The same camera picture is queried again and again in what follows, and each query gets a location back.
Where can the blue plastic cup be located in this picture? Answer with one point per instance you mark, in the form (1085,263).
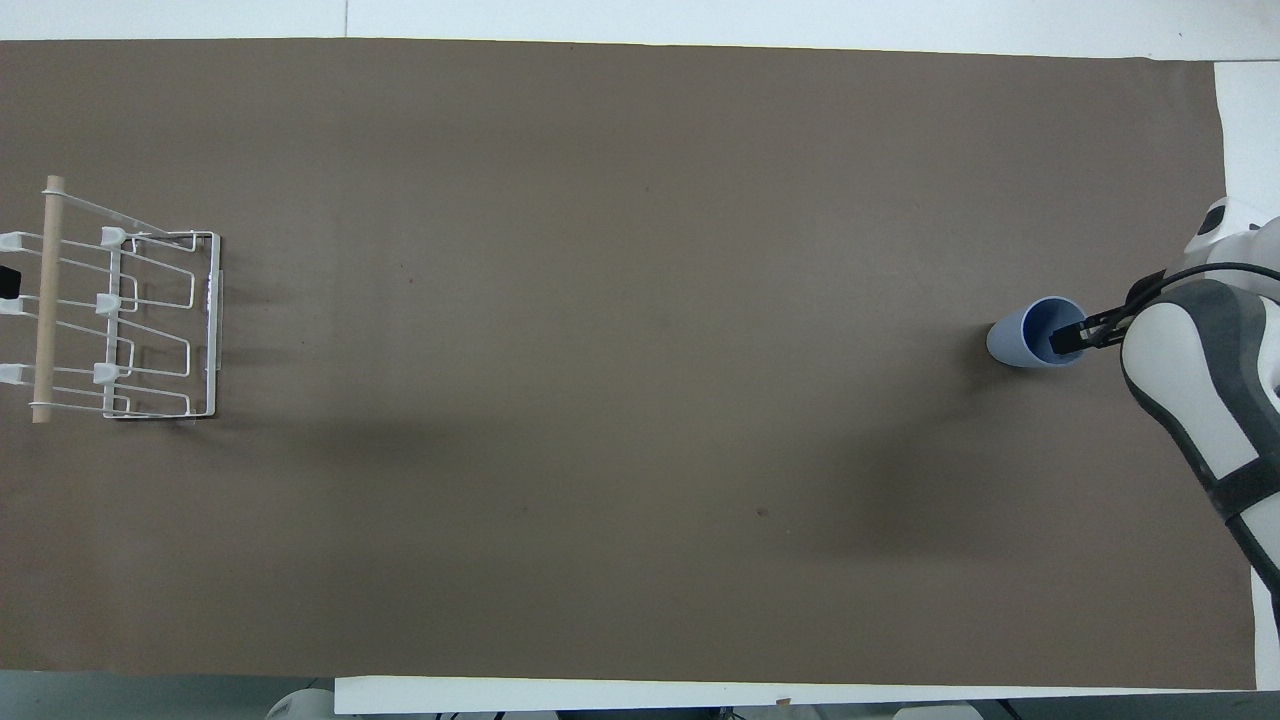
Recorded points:
(1012,340)

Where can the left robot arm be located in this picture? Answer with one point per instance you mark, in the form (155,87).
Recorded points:
(302,706)

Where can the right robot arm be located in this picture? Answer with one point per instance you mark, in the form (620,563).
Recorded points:
(1180,370)

